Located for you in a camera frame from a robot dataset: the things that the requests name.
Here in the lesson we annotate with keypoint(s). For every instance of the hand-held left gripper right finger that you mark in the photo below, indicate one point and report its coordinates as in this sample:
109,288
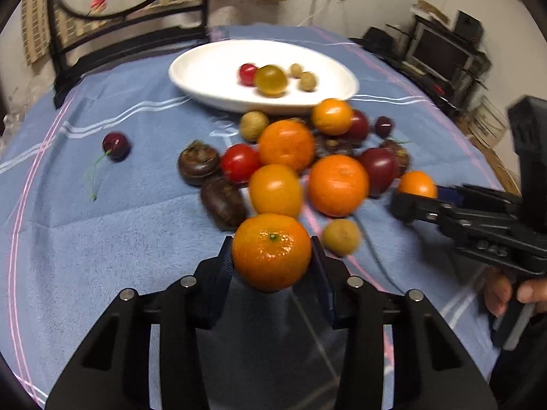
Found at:
321,282

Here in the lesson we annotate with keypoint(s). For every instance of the black hat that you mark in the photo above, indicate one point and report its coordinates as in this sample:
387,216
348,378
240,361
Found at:
378,36

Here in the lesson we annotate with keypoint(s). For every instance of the red cherry tomato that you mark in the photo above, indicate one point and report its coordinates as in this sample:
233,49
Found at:
240,162
246,73

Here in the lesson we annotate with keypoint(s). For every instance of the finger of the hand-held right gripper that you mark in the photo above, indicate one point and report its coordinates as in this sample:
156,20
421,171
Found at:
416,209
451,193

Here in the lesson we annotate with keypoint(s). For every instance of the yellow-orange tangerine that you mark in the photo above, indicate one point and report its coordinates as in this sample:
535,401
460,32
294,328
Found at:
275,190

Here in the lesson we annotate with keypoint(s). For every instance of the clear plastic bag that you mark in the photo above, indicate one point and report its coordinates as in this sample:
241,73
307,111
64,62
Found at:
10,115

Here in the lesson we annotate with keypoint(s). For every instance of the large dark red cherry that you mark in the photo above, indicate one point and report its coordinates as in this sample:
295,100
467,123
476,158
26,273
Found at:
379,170

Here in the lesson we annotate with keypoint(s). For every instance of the small orange tangerine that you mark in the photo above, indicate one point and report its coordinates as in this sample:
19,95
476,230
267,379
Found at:
331,116
416,183

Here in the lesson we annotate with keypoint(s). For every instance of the blue striped tablecloth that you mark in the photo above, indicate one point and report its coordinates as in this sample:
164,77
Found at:
128,243

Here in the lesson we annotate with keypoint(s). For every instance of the yellow-green tomato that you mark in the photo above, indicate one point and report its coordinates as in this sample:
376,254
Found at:
271,80

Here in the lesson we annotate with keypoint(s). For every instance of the person's right hand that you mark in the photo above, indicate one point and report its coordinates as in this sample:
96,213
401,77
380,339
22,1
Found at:
498,290

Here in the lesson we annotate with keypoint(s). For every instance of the black media shelf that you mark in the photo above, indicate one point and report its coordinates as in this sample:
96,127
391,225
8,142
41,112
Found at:
474,77

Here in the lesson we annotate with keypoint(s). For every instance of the computer monitor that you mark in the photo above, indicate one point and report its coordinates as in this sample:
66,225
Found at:
436,53

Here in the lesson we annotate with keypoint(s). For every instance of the white oval plate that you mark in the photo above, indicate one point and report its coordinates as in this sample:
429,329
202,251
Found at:
205,77

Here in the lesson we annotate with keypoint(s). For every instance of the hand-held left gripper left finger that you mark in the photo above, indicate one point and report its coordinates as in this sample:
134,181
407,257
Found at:
222,277

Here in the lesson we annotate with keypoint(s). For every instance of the tan longan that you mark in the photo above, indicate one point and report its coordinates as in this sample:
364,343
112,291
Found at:
342,237
295,70
253,126
307,81

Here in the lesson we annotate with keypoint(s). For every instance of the cardboard box on shelf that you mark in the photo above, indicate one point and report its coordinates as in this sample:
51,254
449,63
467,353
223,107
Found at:
431,10

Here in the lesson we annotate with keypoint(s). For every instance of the dark red cherry with stem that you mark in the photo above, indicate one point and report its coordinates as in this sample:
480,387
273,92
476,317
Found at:
116,146

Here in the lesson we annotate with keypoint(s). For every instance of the black speaker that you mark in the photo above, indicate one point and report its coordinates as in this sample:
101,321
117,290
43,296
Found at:
468,25

